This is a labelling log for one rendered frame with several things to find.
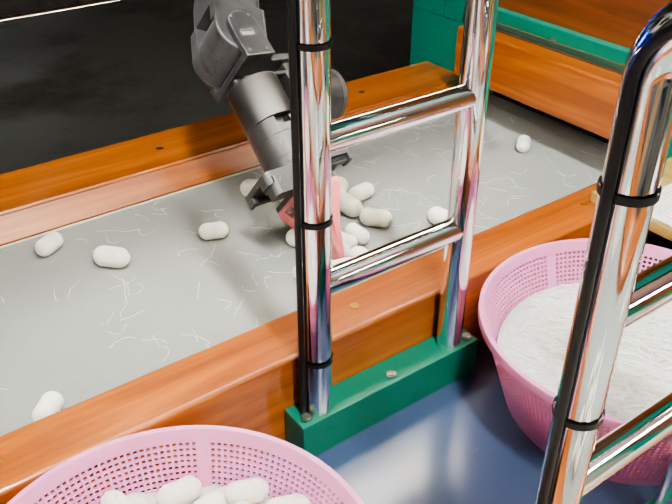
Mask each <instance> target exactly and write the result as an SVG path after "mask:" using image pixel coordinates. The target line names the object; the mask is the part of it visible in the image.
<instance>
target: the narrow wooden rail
mask: <svg viewBox="0 0 672 504"><path fill-rule="evenodd" d="M596 185H597V183H595V184H592V185H590V186H588V187H585V188H583V189H581V190H578V191H576V192H574V193H571V194H569V195H566V196H564V197H562V198H559V199H557V200H555V201H552V202H550V203H548V204H545V205H543V206H541V207H538V208H536V209H534V210H531V211H529V212H527V213H524V214H522V215H519V216H517V217H515V218H512V219H510V220H508V221H505V222H503V223H501V224H498V225H496V226H494V227H491V228H489V229H487V230H484V231H482V232H480V233H477V234H475V235H473V242H472V251H471V260H470V269H469V278H468V287H467V297H466V306H465V315H464V324H463V329H465V330H466V331H468V332H469V333H470V334H472V335H473V336H474V337H476V338H477V339H478V342H480V341H482V340H484V338H483V336H482V333H481V330H480V327H479V322H478V301H479V296H480V292H481V289H482V287H483V285H484V283H485V281H486V279H487V278H488V277H489V275H490V274H491V273H492V272H493V270H494V269H495V268H496V267H497V266H499V265H500V264H501V263H502V262H504V261H505V260H506V259H508V258H510V257H511V256H513V255H515V254H517V253H519V252H521V251H523V250H526V249H528V248H531V247H534V246H537V245H541V244H545V243H549V242H554V241H560V240H568V239H581V238H589V235H590V230H591V225H592V220H593V216H594V211H595V206H596V204H595V203H593V202H591V201H590V194H591V192H592V191H594V190H596ZM443 255H444V248H442V249H440V250H437V251H435V252H432V253H430V254H428V255H425V256H423V257H421V258H418V259H416V260H414V261H411V262H409V263H407V264H404V265H402V266H400V267H397V268H395V269H393V270H390V271H388V272H385V273H383V274H381V275H378V276H376V277H374V278H371V279H369V280H367V281H364V282H362V283H360V284H357V285H355V286H353V287H350V288H348V289H345V290H343V291H341V292H338V293H336V294H334V295H332V351H333V355H332V358H333V362H332V386H333V385H335V384H337V383H339V382H341V381H343V380H345V379H347V378H349V377H351V376H353V375H355V374H357V373H359V372H361V371H363V370H365V369H367V368H370V367H372V366H374V365H376V364H378V363H380V362H382V361H384V360H386V359H388V358H390V357H392V356H394V355H396V354H398V353H400V352H402V351H404V350H406V349H408V348H410V347H412V346H414V345H416V344H418V343H420V342H422V341H424V340H426V339H428V338H430V337H432V336H434V335H436V334H437V323H438V312H439V300H440V289H441V278H442V266H443ZM299 402H300V383H299V353H298V323H297V310H296V311H294V312H291V313H289V314H287V315H284V316H282V317H280V318H277V319H275V320H273V321H270V322H268V323H266V324H263V325H261V326H258V327H256V328H254V329H251V330H249V331H247V332H244V333H242V334H240V335H237V336H235V337H233V338H230V339H228V340H226V341H223V342H221V343H219V344H216V345H214V346H211V347H209V348H207V349H204V350H202V351H200V352H197V353H195V354H193V355H190V356H188V357H186V358H183V359H181V360H179V361H176V362H174V363H171V364H169V365H167V366H164V367H162V368H160V369H157V370H155V371H153V372H150V373H148V374H146V375H143V376H141V377H139V378H136V379H134V380H132V381H129V382H127V383H124V384H122V385H120V386H117V387H115V388H113V389H110V390H108V391H106V392H103V393H101V394H99V395H96V396H94V397H92V398H89V399H87V400H84V401H82V402H80V403H77V404H75V405H73V406H70V407H68V408H66V409H63V410H61V411H59V412H56V413H54V414H52V415H49V416H47V417H45V418H42V419H40V420H37V421H35V422H33V423H30V424H28V425H26V426H23V427H21V428H19V429H16V430H14V431H12V432H9V433H7V434H5V435H2V436H0V504H7V503H8V502H9V501H10V500H11V499H12V498H13V497H15V496H16V495H17V494H18V493H19V492H20V491H22V490H23V489H24V488H25V487H27V486H28V485H29V484H31V483H32V482H33V481H35V480H36V479H38V478H39V477H40V476H42V475H43V474H45V473H46V472H48V471H50V470H51V469H53V468H54V467H56V466H58V465H59V464H61V463H63V462H65V461H66V460H68V459H70V458H72V457H74V456H76V455H78V454H80V453H82V452H84V451H86V450H89V449H91V448H93V447H96V446H98V445H100V444H103V443H106V442H109V441H111V440H114V439H117V438H121V437H124V436H127V435H131V434H135V433H139V432H143V431H148V430H153V429H158V428H165V427H173V426H184V425H216V426H228V427H236V428H242V429H247V430H252V431H256V432H260V433H264V434H267V435H270V436H273V437H276V438H279V439H281V440H284V441H286V425H285V409H287V408H289V407H291V406H293V405H295V404H297V403H299Z"/></svg>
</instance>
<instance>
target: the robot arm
mask: <svg viewBox="0 0 672 504"><path fill-rule="evenodd" d="M193 18H194V32H193V34H192V36H191V37H190V38H191V52H192V64H193V68H194V70H195V72H196V74H197V75H198V76H199V77H200V79H201V80H202V82H203V83H204V85H205V87H206V89H207V91H208V92H209V93H212V95H213V97H214V99H215V100H216V102H217V103H221V102H227V101H229V103H230V105H231V107H232V109H233V111H234V113H235V115H236V117H237V119H238V121H239V123H240V125H241V127H242V129H243V131H244V133H245V135H246V137H247V139H248V141H249V143H250V145H251V147H252V149H253V151H254V153H255V155H256V157H257V159H258V161H259V163H260V165H261V167H262V169H263V171H264V174H262V175H261V177H260V178H259V180H258V181H257V182H256V184H255V185H254V187H253V188H252V189H251V191H250V192H249V193H248V195H247V196H246V198H245V200H246V202H247V204H248V206H249V208H250V210H254V209H255V207H257V206H259V205H262V204H265V203H268V202H271V201H272V202H275V201H278V200H281V199H283V201H282V202H281V203H280V204H279V205H278V207H277V208H276V211H277V213H278V215H279V217H280V219H281V220H282V221H283V222H284V223H286V224H287V225H289V226H290V227H292V228H293V229H294V203H293V174H292V144H291V114H290V84H289V54H288V53H282V54H274V53H275V51H274V49H273V47H272V46H271V44H270V42H269V41H268V39H267V32H266V25H265V17H264V10H261V9H259V1H258V0H195V1H194V10H193ZM347 103H348V91H347V87H346V84H345V81H344V79H343V78H342V76H341V75H340V74H339V73H338V72H337V71H336V70H334V69H331V120H334V119H338V118H339V117H341V116H342V115H343V113H344V112H345V110H346V107H347ZM351 160H352V156H351V154H350V152H349V150H348V148H346V149H343V150H340V151H337V152H333V153H331V213H332V214H333V223H332V225H331V236H332V260H336V259H340V258H343V257H344V247H343V240H342V233H341V226H340V185H341V182H340V180H339V178H338V176H337V174H336V172H335V171H334V169H335V168H336V167H337V166H339V165H342V166H346V165H347V164H348V163H349V162H350V161H351Z"/></svg>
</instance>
